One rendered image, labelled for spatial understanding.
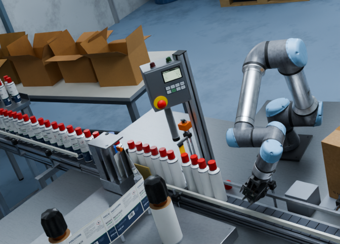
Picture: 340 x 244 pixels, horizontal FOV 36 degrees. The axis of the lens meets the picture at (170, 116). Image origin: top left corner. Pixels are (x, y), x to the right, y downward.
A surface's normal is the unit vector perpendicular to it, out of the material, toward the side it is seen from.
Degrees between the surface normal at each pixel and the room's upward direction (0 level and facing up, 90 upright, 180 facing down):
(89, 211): 0
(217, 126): 0
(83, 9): 90
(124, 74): 90
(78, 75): 91
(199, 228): 0
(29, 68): 90
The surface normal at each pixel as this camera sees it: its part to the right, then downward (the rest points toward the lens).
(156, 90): 0.22, 0.40
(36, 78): -0.45, 0.51
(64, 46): 0.74, -0.18
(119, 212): 0.77, 0.10
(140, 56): 0.88, -0.01
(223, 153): -0.26, -0.86
